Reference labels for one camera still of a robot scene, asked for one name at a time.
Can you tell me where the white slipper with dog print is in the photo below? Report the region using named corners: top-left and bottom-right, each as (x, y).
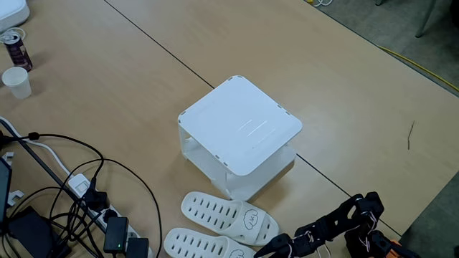
top-left (163, 227), bottom-right (265, 258)
top-left (180, 191), bottom-right (280, 247)

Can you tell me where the white two-tier shoe rack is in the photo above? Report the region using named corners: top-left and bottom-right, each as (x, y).
top-left (177, 75), bottom-right (304, 202)

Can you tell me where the black power adapter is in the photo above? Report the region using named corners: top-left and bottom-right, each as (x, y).
top-left (126, 236), bottom-right (151, 258)

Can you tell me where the black adapter with green light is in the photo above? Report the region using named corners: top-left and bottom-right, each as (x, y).
top-left (103, 216), bottom-right (130, 254)

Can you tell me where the black power plug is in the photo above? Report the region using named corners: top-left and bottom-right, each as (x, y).
top-left (82, 188), bottom-right (110, 213)

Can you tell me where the white power strip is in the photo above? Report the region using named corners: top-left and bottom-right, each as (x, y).
top-left (67, 173), bottom-right (154, 258)

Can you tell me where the black power brick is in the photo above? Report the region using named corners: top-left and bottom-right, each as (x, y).
top-left (6, 206), bottom-right (71, 258)

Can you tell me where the grey chair leg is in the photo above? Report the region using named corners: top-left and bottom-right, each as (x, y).
top-left (415, 0), bottom-right (439, 39)

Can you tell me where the dark laptop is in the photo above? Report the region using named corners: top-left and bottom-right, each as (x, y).
top-left (0, 157), bottom-right (13, 230)

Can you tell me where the white paper cup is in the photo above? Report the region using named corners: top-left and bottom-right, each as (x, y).
top-left (1, 66), bottom-right (33, 100)

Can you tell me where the dark purple drink can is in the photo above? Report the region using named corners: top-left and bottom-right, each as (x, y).
top-left (2, 32), bottom-right (34, 72)

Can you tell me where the white box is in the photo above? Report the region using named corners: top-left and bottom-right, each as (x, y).
top-left (0, 0), bottom-right (31, 33)

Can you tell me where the long black looped cable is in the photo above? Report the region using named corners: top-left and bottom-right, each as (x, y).
top-left (48, 157), bottom-right (164, 258)

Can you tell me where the thin dark wire scrap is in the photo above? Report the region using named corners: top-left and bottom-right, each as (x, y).
top-left (407, 120), bottom-right (416, 151)

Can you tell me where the white power strip cable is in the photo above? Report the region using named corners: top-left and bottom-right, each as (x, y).
top-left (0, 116), bottom-right (72, 177)

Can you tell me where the black cable with ferrite bead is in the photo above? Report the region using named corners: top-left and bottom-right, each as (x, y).
top-left (0, 131), bottom-right (105, 193)

